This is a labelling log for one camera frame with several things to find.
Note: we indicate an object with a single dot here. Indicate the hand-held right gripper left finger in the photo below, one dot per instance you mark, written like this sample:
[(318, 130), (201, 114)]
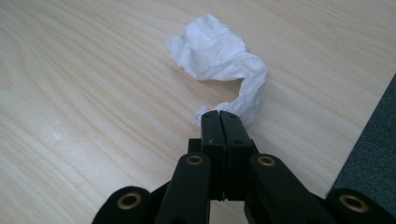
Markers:
[(214, 140)]

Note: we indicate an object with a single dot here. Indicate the white tissue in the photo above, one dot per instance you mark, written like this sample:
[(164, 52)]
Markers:
[(211, 49)]

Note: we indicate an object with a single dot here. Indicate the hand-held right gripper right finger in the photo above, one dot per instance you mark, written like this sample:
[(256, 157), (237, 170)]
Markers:
[(236, 140)]

